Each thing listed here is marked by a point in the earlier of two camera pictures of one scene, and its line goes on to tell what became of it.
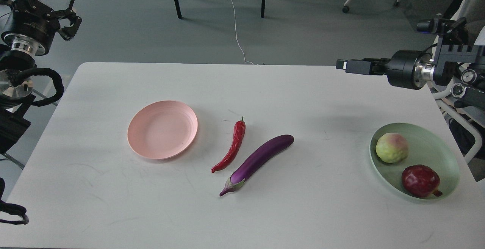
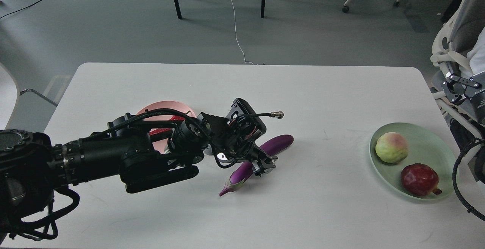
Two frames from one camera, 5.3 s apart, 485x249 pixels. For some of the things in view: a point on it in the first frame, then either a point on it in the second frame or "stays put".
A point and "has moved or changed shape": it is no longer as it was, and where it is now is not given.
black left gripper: (33, 20) to (229, 138)
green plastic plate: (424, 148) stays put
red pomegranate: (421, 181) stays put
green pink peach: (391, 147) stays put
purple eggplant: (258, 161) stays put
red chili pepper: (239, 130) has moved or changed shape
